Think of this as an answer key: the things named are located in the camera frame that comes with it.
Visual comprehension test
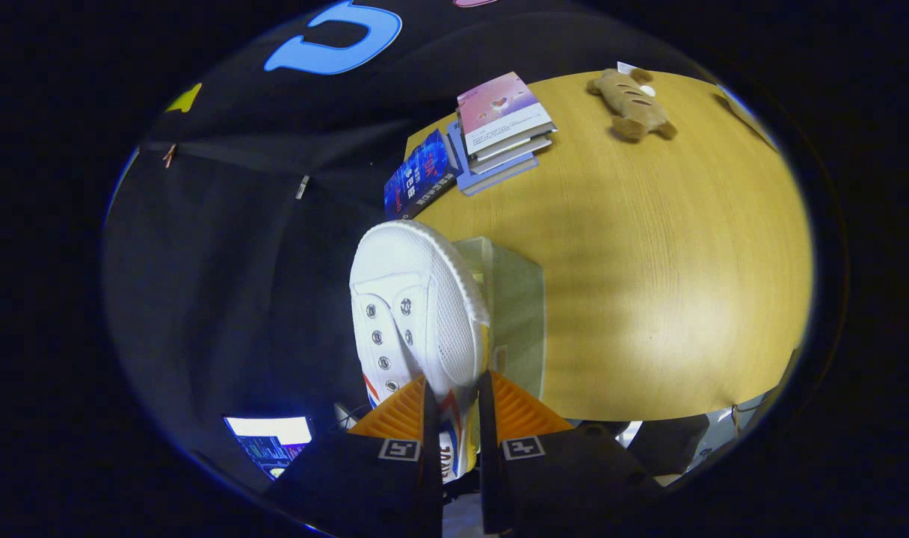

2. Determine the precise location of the blue glossy book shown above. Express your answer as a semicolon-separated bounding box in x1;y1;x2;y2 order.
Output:
383;129;459;221

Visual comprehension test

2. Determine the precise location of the white striped canvas shoe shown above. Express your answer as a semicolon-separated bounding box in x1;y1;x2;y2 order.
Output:
348;219;493;485

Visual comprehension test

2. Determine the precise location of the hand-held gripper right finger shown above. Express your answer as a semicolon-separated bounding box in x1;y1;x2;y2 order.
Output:
477;369;663;536

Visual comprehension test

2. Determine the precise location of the dark cover book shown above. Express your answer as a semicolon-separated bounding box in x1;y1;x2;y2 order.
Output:
466;134;553;175

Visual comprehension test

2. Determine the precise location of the pink cover book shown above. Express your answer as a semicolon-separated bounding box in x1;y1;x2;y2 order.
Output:
457;72;558;157

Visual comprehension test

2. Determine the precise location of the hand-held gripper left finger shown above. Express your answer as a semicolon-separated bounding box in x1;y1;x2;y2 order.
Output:
262;374;445;538

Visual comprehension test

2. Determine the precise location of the green fabric storage box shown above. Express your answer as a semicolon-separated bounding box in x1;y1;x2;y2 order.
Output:
453;236;546;401

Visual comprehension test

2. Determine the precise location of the brown plush toy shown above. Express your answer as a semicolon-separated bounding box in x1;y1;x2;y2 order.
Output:
587;67;678;143

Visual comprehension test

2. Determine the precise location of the computer monitor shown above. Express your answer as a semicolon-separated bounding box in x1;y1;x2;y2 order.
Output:
224;416;315;480

